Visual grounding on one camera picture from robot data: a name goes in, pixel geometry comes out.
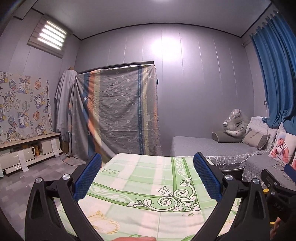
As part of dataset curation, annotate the striped grey hanging sheet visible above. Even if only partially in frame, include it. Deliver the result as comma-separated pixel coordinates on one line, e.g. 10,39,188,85
68,63,163,162

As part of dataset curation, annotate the blue curtain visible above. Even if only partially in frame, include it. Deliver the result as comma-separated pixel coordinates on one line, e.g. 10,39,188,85
250,12,295,135

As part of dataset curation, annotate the window with blinds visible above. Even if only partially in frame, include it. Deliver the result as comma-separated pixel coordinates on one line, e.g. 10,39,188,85
27,15,72,59

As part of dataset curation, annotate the grey sofa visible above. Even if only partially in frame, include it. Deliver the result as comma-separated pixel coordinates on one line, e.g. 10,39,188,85
170,125,295,190

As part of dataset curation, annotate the plastic wrapped plush toy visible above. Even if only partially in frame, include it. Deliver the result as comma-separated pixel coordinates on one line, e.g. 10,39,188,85
223,108,250,138

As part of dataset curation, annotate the low white tv cabinet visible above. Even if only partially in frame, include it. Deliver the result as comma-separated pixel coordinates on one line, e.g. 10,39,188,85
1,133,63,177

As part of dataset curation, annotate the cartoon print wall cloth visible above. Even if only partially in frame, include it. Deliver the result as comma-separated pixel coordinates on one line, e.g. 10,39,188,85
0,71,53,144

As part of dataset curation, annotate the green floral table cloth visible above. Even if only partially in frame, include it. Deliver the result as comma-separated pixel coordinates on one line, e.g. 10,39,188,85
78,154,217,240

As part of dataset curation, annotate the grey square cushion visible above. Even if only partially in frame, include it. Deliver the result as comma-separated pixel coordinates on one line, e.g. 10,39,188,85
242,128,270,150

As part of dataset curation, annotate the white lace sofa cover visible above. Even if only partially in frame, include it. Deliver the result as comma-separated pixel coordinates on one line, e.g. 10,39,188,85
246,116,277,149

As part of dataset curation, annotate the plain grey draped sheet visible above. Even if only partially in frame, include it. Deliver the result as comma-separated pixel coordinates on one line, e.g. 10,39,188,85
55,69,77,137

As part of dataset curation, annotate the grey cylindrical bolster pillow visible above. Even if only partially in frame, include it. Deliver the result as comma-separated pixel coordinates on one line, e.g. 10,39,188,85
212,131,243,143

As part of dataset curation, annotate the baby photo cushion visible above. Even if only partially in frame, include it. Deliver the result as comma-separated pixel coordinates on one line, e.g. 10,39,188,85
269,132,295,164

